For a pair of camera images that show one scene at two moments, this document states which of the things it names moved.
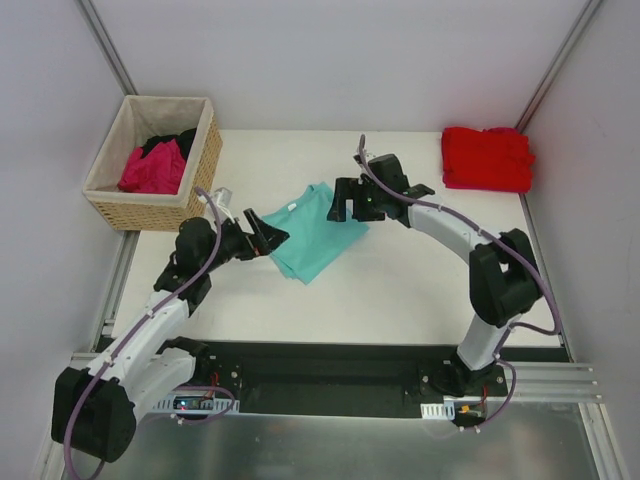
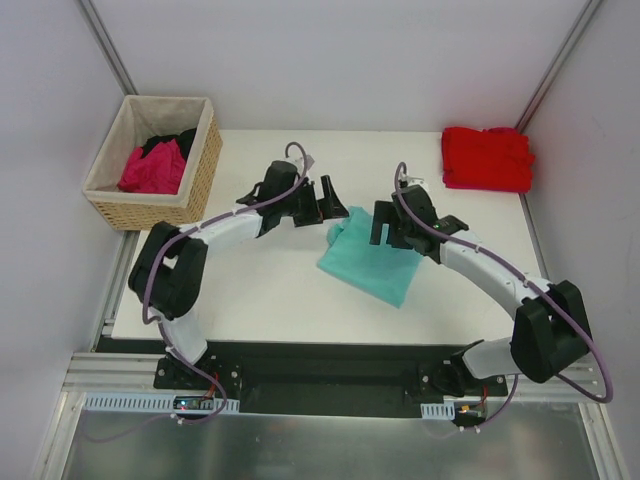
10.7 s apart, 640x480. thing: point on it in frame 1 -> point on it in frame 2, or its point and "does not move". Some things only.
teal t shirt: x=315 y=245 -> x=383 y=271
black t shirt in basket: x=185 y=141 does not move
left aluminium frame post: x=105 y=44 does not move
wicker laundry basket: x=160 y=149 does not move
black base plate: x=346 y=378 does not move
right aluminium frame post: x=582 y=24 does not move
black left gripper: x=255 y=235 -> x=314 y=205
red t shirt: x=491 y=159 does not move
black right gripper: x=357 y=198 -> x=391 y=226
